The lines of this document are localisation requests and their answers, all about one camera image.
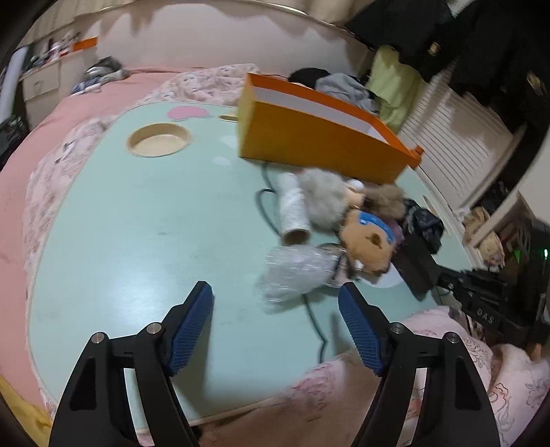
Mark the clear bubble wrap bag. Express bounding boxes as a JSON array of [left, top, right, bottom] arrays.
[[257, 244, 342, 304]]

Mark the white shelf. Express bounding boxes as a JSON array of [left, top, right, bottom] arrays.
[[464, 189, 542, 259]]

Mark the grey fluffy plush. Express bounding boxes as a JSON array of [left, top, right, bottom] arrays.
[[298, 167, 366, 233]]

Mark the dark clutter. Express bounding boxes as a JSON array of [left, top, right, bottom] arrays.
[[0, 116, 31, 168]]

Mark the orange cardboard box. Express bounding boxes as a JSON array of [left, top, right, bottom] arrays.
[[237, 72, 424, 185]]

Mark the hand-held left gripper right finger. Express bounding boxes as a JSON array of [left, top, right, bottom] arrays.
[[337, 281, 501, 447]]

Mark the pink bed sheet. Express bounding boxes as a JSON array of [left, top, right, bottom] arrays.
[[0, 69, 181, 413]]

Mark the yellow cloth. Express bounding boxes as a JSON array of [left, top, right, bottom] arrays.
[[0, 374, 52, 433]]

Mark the cream curtain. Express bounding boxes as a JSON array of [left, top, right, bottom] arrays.
[[26, 0, 370, 33]]

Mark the black hanging jacket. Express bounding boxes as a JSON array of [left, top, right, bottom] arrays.
[[346, 0, 465, 82], [451, 0, 550, 134]]

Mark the brown bear plush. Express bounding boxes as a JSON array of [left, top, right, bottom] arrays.
[[337, 208, 405, 276]]

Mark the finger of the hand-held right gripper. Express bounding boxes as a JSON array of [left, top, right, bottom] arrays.
[[397, 236, 443, 297]]

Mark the dark cable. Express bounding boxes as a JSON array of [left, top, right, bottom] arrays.
[[256, 161, 327, 364]]

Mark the black device with green light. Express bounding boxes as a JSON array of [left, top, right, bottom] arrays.
[[503, 217, 550, 327]]

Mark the white cloth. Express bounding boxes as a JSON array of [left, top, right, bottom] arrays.
[[275, 171, 311, 245]]

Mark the clutter of small items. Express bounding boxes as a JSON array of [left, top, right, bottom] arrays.
[[26, 32, 80, 65]]

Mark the grey and blue clothes pile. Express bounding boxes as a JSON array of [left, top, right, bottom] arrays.
[[73, 56, 132, 93]]

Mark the white plush toy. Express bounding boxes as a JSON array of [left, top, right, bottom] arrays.
[[346, 178, 366, 203]]

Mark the light green cloth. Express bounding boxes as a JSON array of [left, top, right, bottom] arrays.
[[365, 45, 426, 132]]

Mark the person's right forearm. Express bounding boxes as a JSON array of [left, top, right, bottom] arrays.
[[526, 329, 546, 359]]

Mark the pink floral blanket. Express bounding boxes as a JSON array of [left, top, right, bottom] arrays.
[[23, 64, 550, 447]]

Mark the white rolled tube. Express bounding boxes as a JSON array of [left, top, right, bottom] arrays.
[[0, 45, 29, 121]]

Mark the beige plush toy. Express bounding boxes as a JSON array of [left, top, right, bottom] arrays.
[[477, 234, 505, 267], [462, 206, 491, 241]]

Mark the grey clothes heap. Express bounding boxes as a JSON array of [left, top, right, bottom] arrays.
[[316, 73, 374, 115]]

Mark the white drawer cabinet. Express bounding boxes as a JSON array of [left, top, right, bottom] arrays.
[[21, 56, 65, 101]]

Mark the brown fur pom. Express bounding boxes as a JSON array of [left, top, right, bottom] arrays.
[[365, 184, 407, 218]]

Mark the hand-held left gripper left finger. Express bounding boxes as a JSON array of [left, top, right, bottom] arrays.
[[48, 281, 215, 447]]

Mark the black clothes heap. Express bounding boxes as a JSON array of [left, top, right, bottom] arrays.
[[289, 67, 331, 87]]

